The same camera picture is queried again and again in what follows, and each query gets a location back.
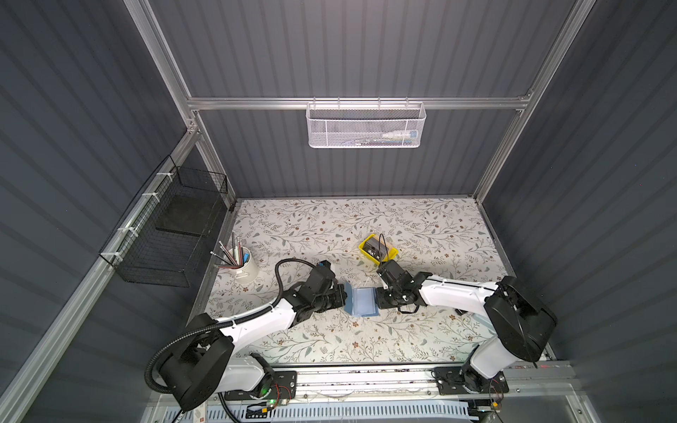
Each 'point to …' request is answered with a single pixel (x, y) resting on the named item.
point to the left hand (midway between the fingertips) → (352, 299)
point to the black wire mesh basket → (164, 231)
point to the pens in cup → (235, 259)
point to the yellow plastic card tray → (391, 251)
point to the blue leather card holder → (361, 301)
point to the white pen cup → (249, 271)
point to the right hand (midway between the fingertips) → (380, 299)
